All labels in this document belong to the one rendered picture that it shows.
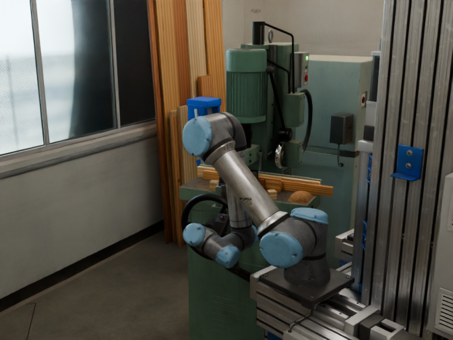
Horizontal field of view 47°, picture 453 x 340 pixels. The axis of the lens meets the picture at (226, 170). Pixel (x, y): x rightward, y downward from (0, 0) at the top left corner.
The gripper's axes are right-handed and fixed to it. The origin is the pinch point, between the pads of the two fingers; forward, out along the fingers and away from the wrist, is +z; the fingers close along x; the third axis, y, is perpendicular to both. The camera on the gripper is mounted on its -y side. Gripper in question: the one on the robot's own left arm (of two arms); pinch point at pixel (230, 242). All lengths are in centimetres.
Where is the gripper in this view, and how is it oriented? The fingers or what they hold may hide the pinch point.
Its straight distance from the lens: 206.0
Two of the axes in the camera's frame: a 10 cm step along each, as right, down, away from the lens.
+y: -2.1, 9.6, -2.0
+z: 3.6, 2.7, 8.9
